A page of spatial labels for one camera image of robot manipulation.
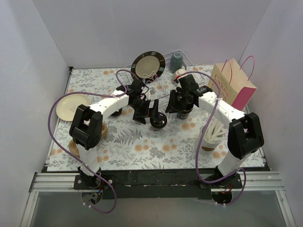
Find white cup with stirrers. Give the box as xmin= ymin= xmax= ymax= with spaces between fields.
xmin=194 ymin=118 xmax=228 ymax=155

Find paper bag pink handles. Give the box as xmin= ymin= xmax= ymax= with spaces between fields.
xmin=207 ymin=59 xmax=257 ymax=111

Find dark translucent takeout cup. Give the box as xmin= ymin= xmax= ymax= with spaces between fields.
xmin=152 ymin=125 xmax=164 ymax=131

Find patterned ceramic bowl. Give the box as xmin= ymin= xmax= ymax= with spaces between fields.
xmin=173 ymin=69 xmax=186 ymax=83

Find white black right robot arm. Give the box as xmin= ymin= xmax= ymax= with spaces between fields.
xmin=165 ymin=71 xmax=264 ymax=188

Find black plastic lid stack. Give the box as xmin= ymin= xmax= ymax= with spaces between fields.
xmin=111 ymin=108 xmax=123 ymax=117

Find brown cardboard cup carrier stack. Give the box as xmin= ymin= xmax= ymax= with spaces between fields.
xmin=68 ymin=122 xmax=108 ymax=157

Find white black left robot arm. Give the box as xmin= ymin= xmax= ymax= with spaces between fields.
xmin=69 ymin=79 xmax=167 ymax=189

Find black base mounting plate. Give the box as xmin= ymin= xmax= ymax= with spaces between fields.
xmin=73 ymin=169 xmax=246 ymax=201

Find dark rimmed plate in rack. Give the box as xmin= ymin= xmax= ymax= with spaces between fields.
xmin=131 ymin=51 xmax=166 ymax=84

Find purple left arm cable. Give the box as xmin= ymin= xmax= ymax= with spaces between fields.
xmin=48 ymin=70 xmax=150 ymax=213

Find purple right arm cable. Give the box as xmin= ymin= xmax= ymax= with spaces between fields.
xmin=176 ymin=71 xmax=247 ymax=206

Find aluminium frame rail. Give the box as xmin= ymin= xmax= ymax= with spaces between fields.
xmin=21 ymin=169 xmax=298 ymax=227

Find floral tablecloth mat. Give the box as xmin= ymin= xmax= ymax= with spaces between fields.
xmin=47 ymin=68 xmax=266 ymax=172

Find grey green mug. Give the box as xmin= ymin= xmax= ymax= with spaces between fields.
xmin=169 ymin=52 xmax=187 ymax=73

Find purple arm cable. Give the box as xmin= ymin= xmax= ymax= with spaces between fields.
xmin=48 ymin=70 xmax=150 ymax=213
xmin=176 ymin=71 xmax=247 ymax=206

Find cream plate on table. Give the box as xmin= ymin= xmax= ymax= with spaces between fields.
xmin=56 ymin=94 xmax=89 ymax=122

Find white wire dish rack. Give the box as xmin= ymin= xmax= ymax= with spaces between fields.
xmin=124 ymin=49 xmax=206 ymax=112

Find black cup lid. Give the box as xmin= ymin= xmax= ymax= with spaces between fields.
xmin=150 ymin=112 xmax=167 ymax=126

